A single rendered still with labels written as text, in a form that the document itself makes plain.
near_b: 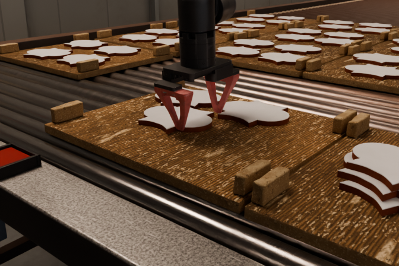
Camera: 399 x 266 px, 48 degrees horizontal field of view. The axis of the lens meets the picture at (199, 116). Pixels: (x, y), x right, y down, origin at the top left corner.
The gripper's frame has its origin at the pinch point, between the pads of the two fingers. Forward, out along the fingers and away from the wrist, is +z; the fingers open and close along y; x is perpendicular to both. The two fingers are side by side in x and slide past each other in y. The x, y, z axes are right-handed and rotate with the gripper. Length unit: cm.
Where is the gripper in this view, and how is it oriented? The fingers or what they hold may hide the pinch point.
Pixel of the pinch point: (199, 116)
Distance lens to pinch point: 75.4
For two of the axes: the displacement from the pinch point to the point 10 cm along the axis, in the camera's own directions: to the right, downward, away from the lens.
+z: 0.3, 9.3, 3.7
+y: -6.5, 2.9, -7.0
